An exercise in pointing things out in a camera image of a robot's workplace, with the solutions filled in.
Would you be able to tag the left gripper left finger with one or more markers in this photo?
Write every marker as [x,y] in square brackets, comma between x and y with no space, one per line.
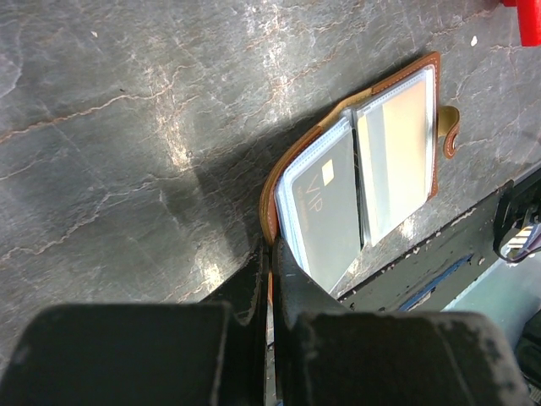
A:
[212,352]

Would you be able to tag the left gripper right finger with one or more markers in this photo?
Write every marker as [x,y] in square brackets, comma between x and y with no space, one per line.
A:
[327,354]

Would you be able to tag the brown leather card holder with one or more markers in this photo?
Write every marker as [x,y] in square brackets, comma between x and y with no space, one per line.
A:
[360,172]

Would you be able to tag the red plastic bin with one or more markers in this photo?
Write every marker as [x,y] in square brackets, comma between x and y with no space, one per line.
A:
[528,14]

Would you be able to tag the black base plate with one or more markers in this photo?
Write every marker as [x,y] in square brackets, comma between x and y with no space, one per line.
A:
[503,225]

